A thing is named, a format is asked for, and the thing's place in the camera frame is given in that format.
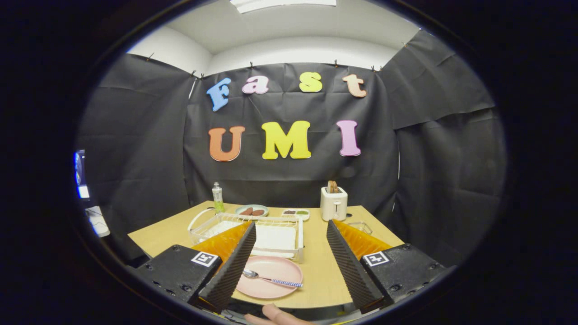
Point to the light green plate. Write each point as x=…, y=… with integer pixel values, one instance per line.
x=266, y=211

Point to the pink plate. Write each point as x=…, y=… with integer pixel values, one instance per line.
x=271, y=264

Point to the computer monitor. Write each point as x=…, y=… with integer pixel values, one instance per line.
x=80, y=176

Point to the black backdrop cloth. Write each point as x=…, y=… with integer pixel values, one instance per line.
x=289, y=180

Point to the white divided tray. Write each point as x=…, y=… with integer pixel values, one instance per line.
x=295, y=217

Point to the white toaster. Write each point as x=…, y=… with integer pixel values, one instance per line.
x=334, y=205

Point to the brown toast slice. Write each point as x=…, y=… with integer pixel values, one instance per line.
x=333, y=186

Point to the white device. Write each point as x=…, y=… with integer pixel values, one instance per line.
x=99, y=223

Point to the clear bottle with green liquid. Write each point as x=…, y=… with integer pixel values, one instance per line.
x=218, y=196

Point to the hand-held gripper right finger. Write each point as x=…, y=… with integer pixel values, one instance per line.
x=354, y=275

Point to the white drain tray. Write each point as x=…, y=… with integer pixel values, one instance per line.
x=275, y=239

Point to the brown meat piece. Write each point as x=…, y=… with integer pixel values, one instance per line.
x=246, y=211
x=258, y=212

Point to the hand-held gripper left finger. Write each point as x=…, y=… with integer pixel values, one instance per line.
x=230, y=275

